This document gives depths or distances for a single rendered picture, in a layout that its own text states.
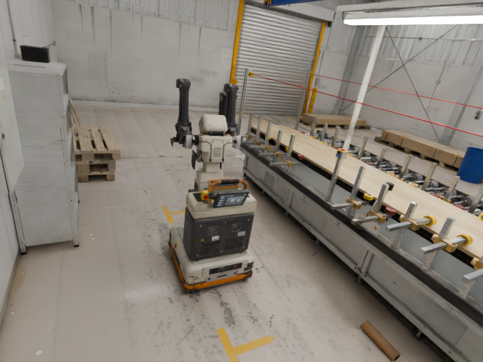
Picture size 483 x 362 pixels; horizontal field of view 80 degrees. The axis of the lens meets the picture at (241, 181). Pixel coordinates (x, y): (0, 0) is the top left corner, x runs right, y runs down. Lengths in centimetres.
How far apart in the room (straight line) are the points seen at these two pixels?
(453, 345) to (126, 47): 868
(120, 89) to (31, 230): 651
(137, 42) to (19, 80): 659
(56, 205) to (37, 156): 47
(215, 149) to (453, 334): 224
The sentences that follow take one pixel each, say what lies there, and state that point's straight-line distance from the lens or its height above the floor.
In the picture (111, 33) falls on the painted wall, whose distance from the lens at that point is 897.
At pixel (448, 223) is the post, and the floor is 109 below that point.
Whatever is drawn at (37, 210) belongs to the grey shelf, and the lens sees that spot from 299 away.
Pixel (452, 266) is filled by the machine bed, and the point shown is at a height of 73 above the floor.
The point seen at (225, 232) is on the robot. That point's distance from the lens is 239.
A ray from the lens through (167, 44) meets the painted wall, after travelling 919.
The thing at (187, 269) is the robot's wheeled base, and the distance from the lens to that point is 244.
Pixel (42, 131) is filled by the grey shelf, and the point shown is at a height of 112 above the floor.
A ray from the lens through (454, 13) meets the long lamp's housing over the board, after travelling 274.
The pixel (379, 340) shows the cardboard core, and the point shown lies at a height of 6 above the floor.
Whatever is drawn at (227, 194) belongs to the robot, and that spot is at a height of 94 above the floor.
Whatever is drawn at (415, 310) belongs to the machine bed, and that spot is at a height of 20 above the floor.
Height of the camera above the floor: 188
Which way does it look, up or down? 24 degrees down
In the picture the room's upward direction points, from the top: 9 degrees clockwise
